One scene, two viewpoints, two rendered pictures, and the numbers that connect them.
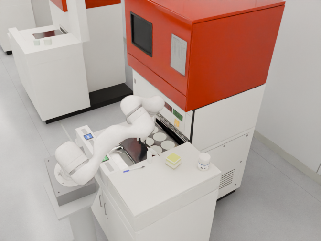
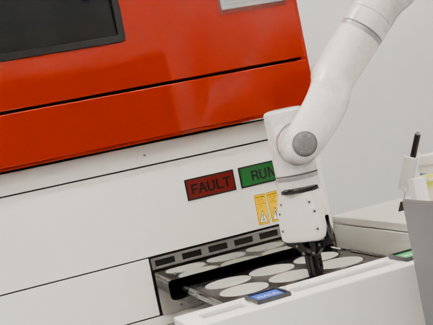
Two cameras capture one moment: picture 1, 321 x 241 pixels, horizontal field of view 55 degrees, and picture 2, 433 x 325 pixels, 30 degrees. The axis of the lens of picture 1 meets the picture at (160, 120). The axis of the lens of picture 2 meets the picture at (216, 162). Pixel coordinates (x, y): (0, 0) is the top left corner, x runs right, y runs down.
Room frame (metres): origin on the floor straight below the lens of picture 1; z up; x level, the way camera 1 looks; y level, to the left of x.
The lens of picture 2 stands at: (1.40, 1.70, 1.24)
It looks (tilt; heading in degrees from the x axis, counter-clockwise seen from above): 3 degrees down; 284
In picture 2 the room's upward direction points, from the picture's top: 12 degrees counter-clockwise
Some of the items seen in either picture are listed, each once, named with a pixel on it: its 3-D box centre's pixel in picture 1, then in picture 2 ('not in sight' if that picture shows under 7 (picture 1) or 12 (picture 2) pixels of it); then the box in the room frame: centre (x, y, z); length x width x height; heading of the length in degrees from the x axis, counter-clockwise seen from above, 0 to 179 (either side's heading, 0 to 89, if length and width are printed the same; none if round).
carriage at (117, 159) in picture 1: (115, 159); not in sight; (1.55, 0.31, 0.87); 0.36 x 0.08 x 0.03; 33
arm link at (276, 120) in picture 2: not in sight; (290, 140); (1.66, 0.12, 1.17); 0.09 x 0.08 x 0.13; 112
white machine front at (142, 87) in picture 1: (159, 106); (162, 232); (1.99, 0.01, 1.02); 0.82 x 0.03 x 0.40; 33
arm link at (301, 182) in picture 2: not in sight; (297, 181); (1.66, 0.12, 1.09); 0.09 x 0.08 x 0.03; 155
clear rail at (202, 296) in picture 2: not in sight; (211, 300); (1.86, 0.20, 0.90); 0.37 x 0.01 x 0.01; 123
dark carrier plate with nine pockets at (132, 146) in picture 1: (147, 141); (292, 276); (1.71, 0.09, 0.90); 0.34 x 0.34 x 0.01; 33
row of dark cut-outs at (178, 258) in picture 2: (170, 125); (243, 240); (1.84, -0.08, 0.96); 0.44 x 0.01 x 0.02; 33
